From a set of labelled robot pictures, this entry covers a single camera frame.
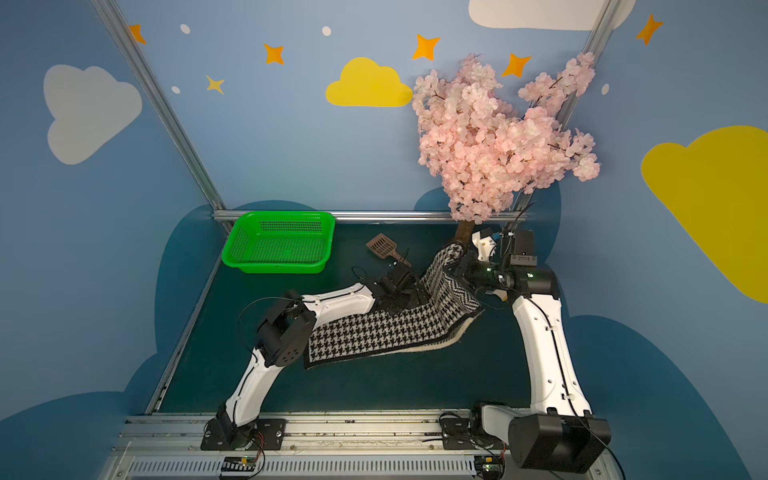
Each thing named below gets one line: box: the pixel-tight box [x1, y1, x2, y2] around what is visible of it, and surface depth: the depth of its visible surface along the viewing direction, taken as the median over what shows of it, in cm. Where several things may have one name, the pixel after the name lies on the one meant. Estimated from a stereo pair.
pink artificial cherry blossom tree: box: [412, 53, 601, 247], surface depth 74 cm
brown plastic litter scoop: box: [366, 233, 412, 268], surface depth 117 cm
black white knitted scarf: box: [304, 243, 484, 371], surface depth 90 cm
